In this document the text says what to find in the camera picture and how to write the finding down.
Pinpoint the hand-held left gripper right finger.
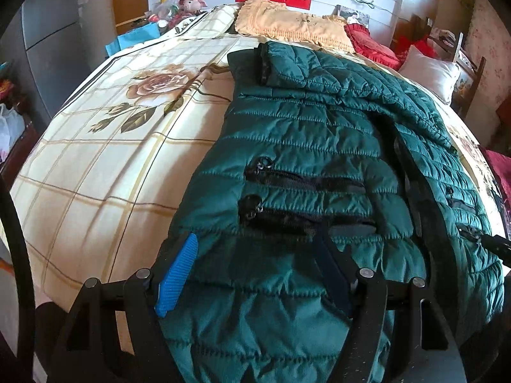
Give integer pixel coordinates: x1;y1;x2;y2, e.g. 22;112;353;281
313;233;460;383

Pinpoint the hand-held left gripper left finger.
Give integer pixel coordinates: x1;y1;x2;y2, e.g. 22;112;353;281
48;231;200;383

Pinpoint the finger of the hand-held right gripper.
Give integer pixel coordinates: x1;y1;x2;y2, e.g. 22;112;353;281
481;233;511;266

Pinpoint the green quilted jacket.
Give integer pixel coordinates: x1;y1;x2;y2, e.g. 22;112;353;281
160;41;506;383

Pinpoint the dark red blanket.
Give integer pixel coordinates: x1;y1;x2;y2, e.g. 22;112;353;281
485;147;511;208

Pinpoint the cream floral bed sheet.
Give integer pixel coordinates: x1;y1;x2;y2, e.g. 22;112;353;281
10;4;504;368

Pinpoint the wooden chair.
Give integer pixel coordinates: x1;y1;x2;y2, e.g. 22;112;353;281
411;16;487;118

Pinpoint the white pillow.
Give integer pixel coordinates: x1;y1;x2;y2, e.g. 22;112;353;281
398;45;461;104

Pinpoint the red cloth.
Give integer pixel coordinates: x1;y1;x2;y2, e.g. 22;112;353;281
393;36;440;62

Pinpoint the white plastic bag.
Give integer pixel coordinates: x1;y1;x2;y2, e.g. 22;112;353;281
0;104;25;162

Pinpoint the red ruffled cushion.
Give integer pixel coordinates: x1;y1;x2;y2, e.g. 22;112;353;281
344;23;402;70

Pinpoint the blue box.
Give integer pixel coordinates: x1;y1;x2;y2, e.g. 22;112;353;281
106;22;160;56

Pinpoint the grey wardrobe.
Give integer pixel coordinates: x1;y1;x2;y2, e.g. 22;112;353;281
20;0;116;128

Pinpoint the yellow fringed blanket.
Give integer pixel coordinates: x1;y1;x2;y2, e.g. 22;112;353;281
233;0;356;53

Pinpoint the pink plush toy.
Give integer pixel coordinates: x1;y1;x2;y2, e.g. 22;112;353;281
178;0;209;19

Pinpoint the black cable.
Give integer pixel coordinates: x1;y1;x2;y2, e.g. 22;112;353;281
0;176;37;383

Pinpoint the wall photo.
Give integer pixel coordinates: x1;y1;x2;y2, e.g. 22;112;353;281
334;5;370;25

